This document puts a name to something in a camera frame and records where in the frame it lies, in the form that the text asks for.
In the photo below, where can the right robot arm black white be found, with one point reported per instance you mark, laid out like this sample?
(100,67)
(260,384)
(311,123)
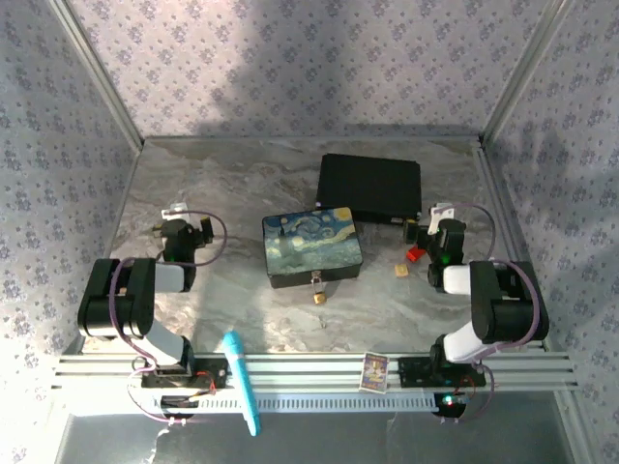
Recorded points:
(503,299)

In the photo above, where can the aluminium frame rail with slots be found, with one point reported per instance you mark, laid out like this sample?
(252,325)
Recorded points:
(309,372)

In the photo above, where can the red wooden block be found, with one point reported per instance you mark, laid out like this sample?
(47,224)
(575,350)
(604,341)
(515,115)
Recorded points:
(414,254)

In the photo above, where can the aluminium side rail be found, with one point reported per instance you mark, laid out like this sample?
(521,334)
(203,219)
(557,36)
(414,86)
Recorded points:
(512,232)
(104,246)

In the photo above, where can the aluminium frame post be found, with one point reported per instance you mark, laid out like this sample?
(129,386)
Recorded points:
(524,72)
(99,77)

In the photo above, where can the teal marker pen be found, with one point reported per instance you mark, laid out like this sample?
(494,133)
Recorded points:
(240,377)

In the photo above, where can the black base plate left arm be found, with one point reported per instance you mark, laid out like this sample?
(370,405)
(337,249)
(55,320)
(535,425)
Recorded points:
(213,374)

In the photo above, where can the small brass padlock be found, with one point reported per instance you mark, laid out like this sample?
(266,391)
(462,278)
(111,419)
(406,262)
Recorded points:
(318,295)

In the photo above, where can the black base plate right arm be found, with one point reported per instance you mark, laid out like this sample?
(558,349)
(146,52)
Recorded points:
(416,372)

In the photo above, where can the wooden letter block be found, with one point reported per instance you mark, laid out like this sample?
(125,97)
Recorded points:
(401,271)

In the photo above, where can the small picture card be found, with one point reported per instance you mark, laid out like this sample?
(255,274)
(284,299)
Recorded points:
(374,373)

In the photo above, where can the circuit board with LEDs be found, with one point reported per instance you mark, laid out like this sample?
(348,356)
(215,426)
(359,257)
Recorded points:
(450,402)

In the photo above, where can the black flat case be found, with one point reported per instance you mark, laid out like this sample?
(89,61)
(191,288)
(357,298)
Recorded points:
(370,186)

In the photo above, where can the starry night painted box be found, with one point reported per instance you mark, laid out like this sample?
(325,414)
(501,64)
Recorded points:
(309,246)

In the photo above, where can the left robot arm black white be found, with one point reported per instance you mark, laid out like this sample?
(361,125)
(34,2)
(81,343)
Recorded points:
(121,299)

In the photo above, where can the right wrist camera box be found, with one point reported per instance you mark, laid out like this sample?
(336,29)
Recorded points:
(442,212)

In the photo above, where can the aluminium thin table edge rail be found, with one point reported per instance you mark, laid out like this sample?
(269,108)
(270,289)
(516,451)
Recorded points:
(309,139)

